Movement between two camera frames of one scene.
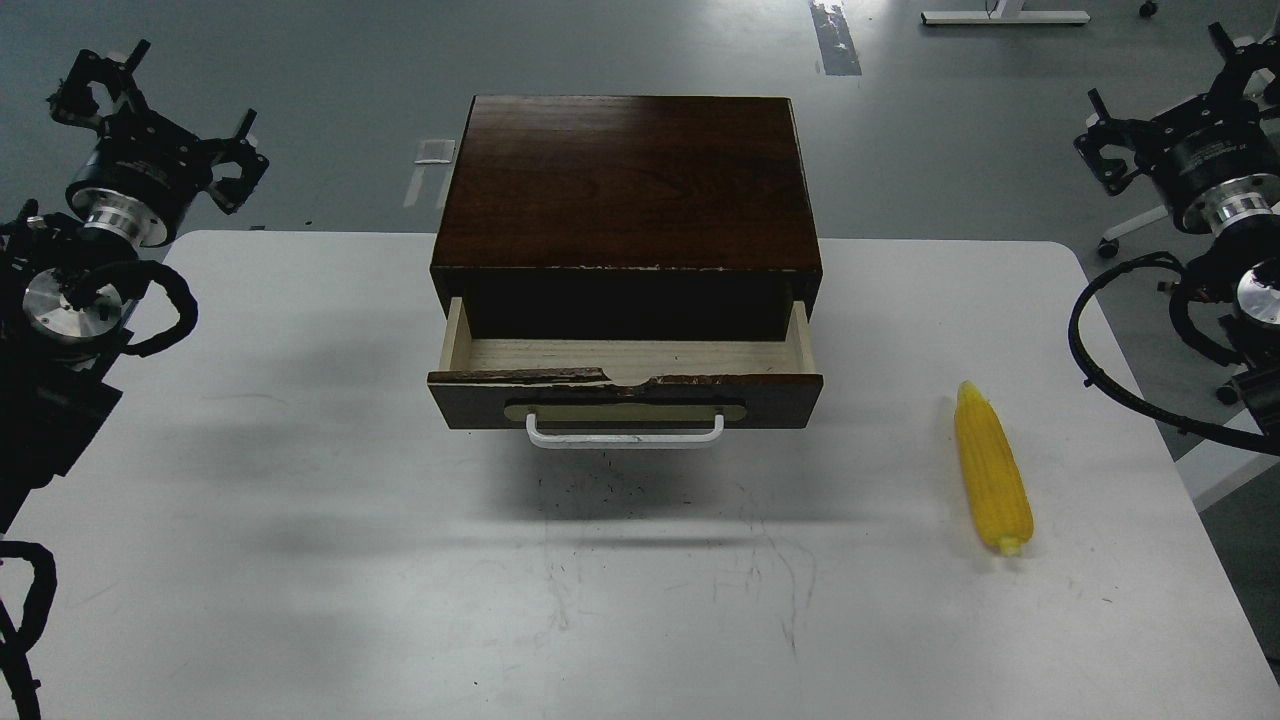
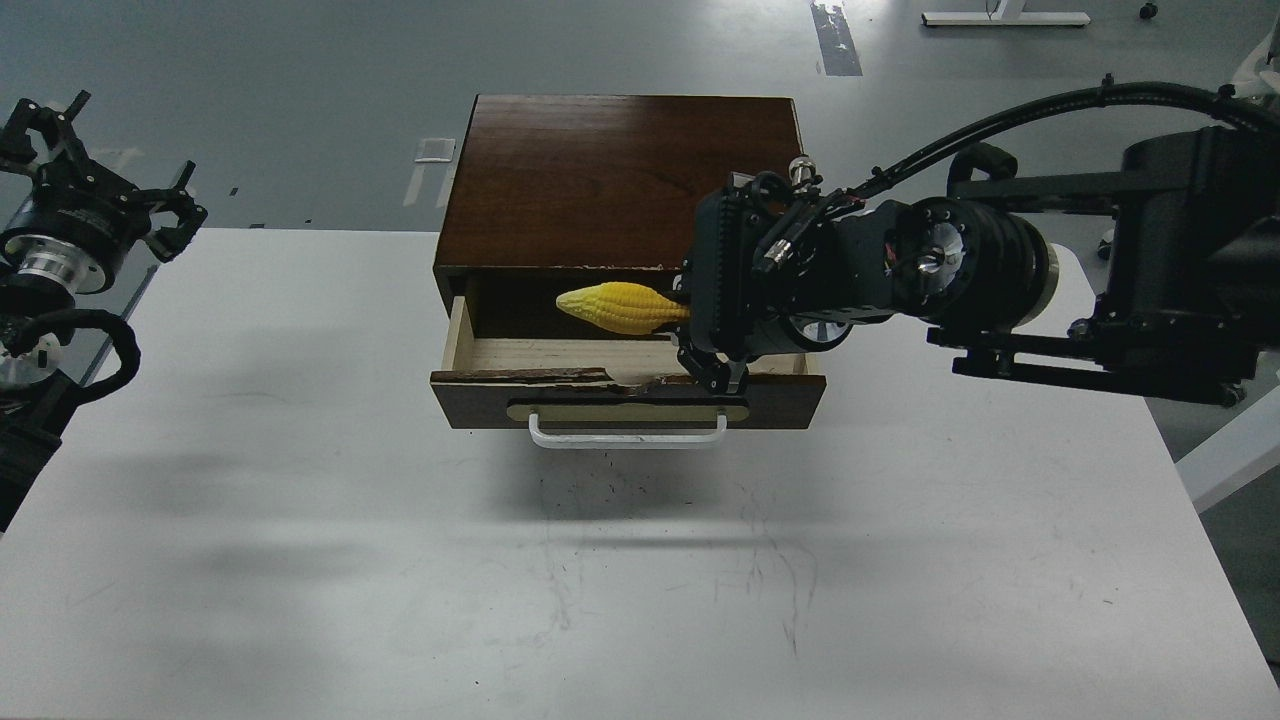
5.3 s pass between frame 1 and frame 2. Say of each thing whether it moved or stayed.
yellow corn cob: moved
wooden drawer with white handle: stayed
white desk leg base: stayed
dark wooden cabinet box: stayed
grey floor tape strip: stayed
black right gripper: moved
